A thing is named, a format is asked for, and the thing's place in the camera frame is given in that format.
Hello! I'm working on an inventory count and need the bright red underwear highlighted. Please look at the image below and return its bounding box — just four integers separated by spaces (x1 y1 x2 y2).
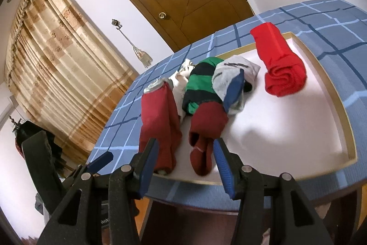
250 22 308 98

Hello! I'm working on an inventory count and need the dark red underwear grey waistband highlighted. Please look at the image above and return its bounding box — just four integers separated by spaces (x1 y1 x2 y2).
138 80 183 176

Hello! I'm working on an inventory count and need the dark hanging cloth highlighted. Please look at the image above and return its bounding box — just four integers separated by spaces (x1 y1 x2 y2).
10 116 64 174

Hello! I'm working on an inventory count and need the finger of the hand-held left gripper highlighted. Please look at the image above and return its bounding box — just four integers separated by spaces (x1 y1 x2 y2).
64 152 114 188

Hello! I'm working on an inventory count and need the blue checked tablecloth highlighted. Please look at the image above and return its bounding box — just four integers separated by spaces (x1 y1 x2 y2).
86 0 367 214

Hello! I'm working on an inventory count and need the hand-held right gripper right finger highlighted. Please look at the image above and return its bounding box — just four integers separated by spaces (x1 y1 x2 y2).
213 138 333 245

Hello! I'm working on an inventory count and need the white tray with wooden rim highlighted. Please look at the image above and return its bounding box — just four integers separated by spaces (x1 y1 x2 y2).
155 31 357 186

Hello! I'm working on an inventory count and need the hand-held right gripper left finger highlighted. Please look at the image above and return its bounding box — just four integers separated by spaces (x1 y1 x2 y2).
36 138 160 245

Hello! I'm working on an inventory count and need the grey blue underwear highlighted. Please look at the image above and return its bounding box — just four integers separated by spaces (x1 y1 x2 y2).
212 56 261 116

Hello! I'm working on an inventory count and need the white underwear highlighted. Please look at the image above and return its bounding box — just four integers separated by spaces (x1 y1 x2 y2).
169 58 195 122

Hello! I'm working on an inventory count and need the green black striped underwear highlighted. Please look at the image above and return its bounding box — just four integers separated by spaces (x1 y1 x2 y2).
182 57 225 116

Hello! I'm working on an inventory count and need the beige patterned curtain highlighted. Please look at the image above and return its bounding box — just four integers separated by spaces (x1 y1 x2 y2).
4 0 139 165

